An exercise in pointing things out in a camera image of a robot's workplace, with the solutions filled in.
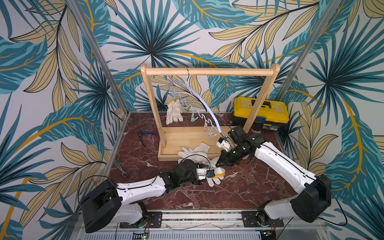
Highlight white glove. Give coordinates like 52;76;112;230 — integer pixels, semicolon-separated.
193;142;211;154
178;147;211;169
166;100;184;125
207;157;226;187

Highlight light blue clip hanger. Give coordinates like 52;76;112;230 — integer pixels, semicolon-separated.
167;80;223;137

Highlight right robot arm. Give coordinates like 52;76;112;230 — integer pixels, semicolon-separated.
216;126;332;227

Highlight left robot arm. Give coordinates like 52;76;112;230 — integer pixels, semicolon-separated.
80;159;215;234

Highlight white glove bottom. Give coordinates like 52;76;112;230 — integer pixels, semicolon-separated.
207;157;226;187

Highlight white glove back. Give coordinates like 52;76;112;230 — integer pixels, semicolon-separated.
193;142;211;154

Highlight wooden hanging rack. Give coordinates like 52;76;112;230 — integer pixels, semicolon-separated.
141;64;281;161

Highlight green clothespin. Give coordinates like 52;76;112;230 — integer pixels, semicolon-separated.
191;111;199;123

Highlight yellow black toolbox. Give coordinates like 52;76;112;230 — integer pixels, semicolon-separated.
234;97;290;131

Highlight teal wrench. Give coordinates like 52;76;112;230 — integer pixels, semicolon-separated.
114;160;128;178

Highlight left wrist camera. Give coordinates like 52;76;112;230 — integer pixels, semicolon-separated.
196;168;216;181

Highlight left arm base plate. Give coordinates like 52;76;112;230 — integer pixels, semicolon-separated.
119;212;163;229

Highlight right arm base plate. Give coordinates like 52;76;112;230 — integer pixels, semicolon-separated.
241;211;285;228

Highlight blue handled pliers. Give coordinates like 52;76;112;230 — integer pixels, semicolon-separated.
137;130;159;148

